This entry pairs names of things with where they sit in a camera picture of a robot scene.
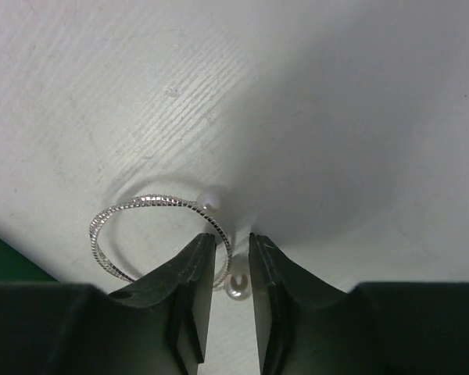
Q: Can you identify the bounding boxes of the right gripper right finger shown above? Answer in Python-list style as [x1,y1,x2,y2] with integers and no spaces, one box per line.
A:
[249,234,469,374]

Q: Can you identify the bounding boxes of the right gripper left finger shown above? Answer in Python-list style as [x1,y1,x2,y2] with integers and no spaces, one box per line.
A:
[0,234,216,374]

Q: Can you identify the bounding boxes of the green tray with compartments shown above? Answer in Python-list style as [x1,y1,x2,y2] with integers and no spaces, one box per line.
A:
[0,238,56,282]

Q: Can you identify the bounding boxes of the silver pearl bangle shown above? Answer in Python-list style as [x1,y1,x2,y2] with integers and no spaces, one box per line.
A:
[88,188,252,302]

